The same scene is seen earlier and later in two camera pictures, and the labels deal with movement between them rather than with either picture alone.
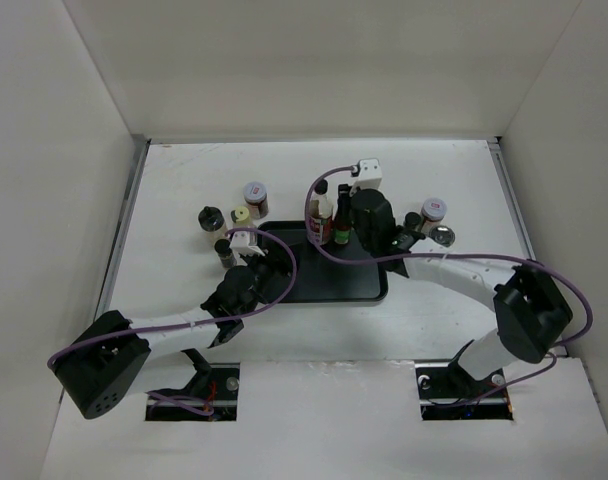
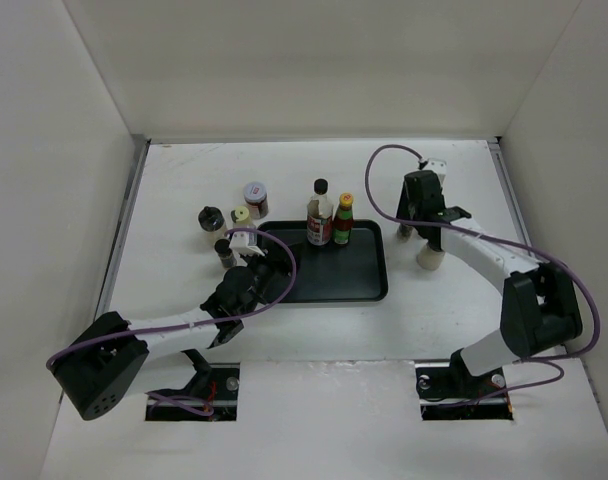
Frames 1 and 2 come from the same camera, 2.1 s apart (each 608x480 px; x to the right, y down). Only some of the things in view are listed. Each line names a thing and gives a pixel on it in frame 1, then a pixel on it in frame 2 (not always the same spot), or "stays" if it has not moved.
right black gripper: (345, 198) -> (402, 212)
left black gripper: (277, 261) stays
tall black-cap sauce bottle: (321, 212) stays
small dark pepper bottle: (225, 254) stays
